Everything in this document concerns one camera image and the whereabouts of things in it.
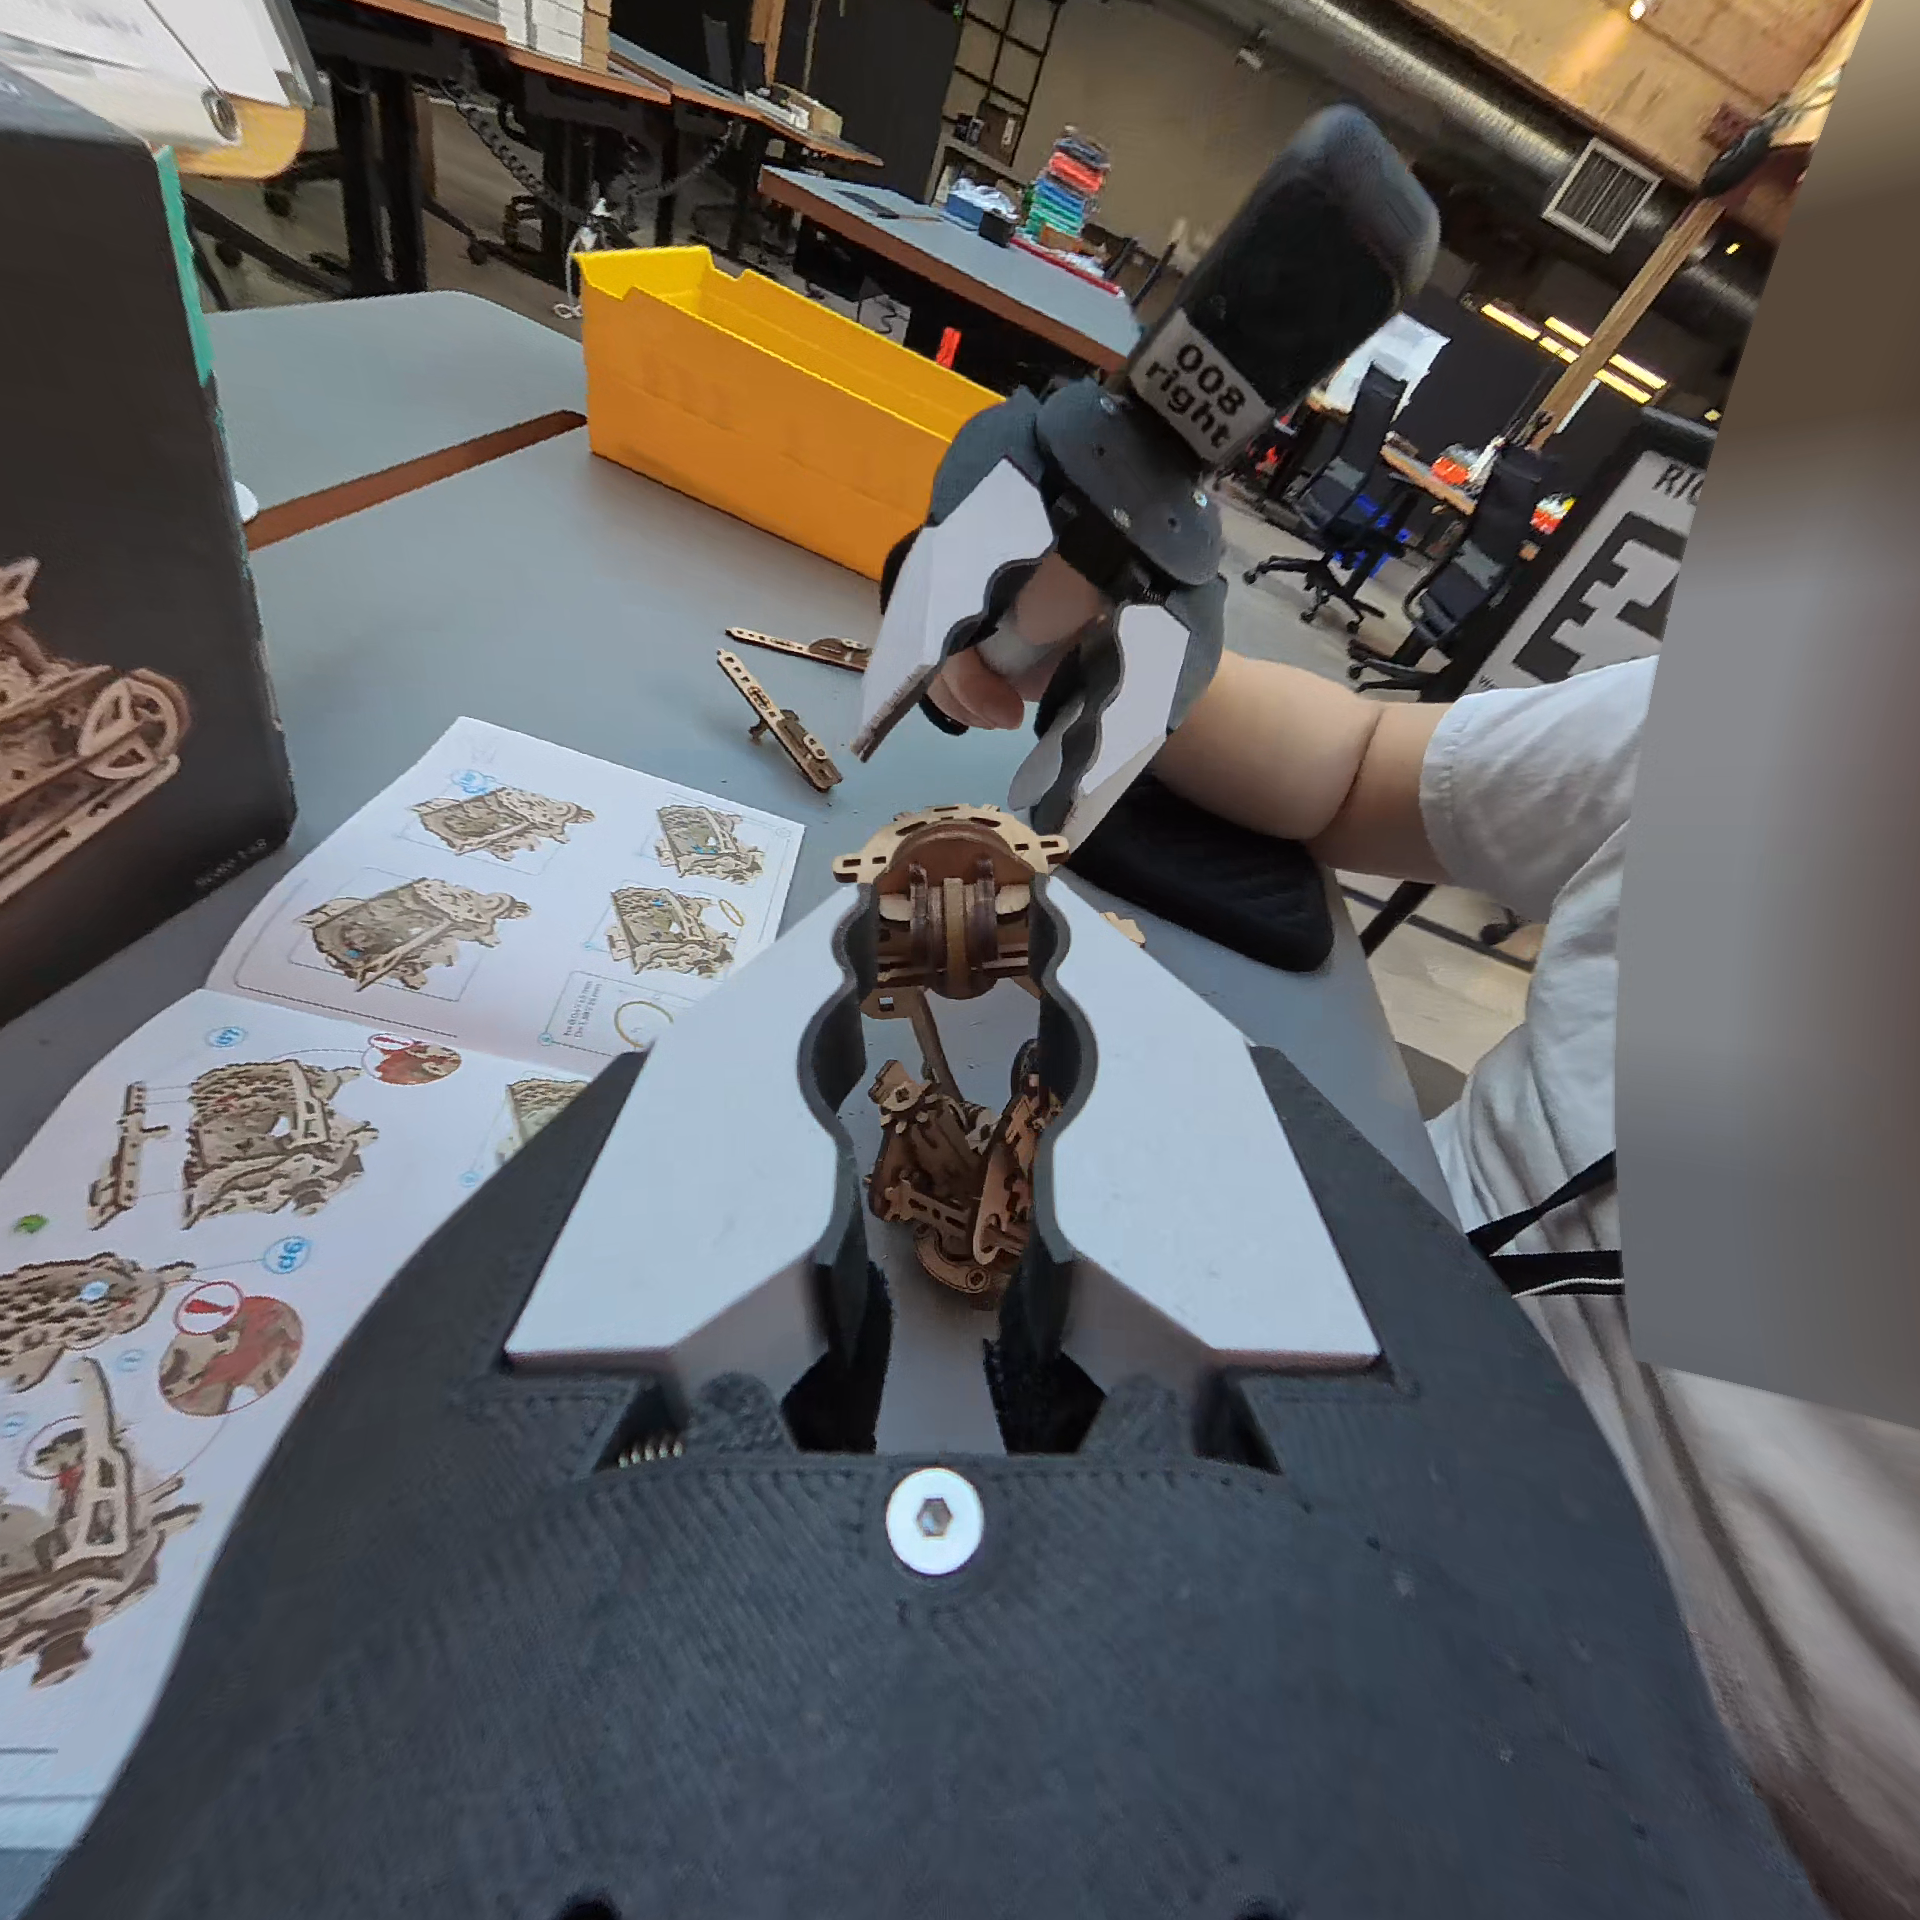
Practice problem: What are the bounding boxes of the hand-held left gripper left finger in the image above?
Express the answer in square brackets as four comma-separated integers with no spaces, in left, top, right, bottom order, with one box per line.
[503,883,899,1412]

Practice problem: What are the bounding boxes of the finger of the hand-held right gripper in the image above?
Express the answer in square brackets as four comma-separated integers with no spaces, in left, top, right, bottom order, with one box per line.
[854,462,1059,756]
[1003,596,1206,836]

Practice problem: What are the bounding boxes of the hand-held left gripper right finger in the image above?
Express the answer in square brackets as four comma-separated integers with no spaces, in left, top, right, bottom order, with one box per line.
[1028,875,1385,1395]

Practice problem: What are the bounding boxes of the wooden gear module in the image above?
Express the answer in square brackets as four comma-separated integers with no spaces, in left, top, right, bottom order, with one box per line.
[832,803,1074,1311]

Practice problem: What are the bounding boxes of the person's right forearm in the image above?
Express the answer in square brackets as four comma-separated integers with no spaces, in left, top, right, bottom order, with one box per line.
[1141,648,1464,890]

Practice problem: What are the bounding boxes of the person's right hand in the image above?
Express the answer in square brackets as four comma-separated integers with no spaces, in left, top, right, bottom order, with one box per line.
[917,559,1124,741]

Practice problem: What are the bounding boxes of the short wooden strut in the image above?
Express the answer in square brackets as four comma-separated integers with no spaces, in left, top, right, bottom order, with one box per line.
[726,624,873,674]

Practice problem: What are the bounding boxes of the black office chair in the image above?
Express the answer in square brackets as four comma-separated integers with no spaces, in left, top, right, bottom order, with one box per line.
[1354,439,1573,701]
[1242,361,1423,633]

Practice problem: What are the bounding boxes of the long wooden strut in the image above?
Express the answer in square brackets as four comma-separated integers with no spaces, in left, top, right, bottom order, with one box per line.
[714,646,845,794]

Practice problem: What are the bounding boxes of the black wrist rest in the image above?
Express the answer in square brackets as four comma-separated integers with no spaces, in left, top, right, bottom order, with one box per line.
[1067,776,1337,975]

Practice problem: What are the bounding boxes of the stack of coloured boxes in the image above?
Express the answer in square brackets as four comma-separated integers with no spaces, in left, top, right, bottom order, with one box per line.
[1023,133,1116,250]

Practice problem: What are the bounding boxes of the yellow plastic bin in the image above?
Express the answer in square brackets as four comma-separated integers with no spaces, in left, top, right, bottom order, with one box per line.
[574,244,1010,585]

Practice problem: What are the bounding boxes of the instruction booklet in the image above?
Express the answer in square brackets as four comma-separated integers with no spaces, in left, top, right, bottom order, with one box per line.
[0,714,810,1860]

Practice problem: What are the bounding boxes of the white vent grille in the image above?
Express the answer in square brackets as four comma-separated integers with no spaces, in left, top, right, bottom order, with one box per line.
[1542,139,1663,246]

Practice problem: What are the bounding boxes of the white shirt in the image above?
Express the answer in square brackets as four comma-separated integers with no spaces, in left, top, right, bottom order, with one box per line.
[1415,656,1920,1920]

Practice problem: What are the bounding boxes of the black white marker board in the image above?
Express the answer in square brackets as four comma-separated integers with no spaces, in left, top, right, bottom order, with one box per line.
[1476,409,1724,704]

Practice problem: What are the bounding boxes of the black model kit box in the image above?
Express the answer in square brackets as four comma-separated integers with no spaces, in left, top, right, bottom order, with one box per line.
[0,75,300,1033]

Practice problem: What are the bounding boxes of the silver ventilation duct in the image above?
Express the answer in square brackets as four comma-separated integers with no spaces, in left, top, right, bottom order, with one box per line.
[1199,0,1763,354]

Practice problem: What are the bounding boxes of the wooden ceiling post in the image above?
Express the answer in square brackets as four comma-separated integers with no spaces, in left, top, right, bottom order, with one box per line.
[1535,151,1771,439]

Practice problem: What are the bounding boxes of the black strap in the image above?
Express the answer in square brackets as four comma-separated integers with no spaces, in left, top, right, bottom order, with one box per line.
[1462,1153,1626,1297]

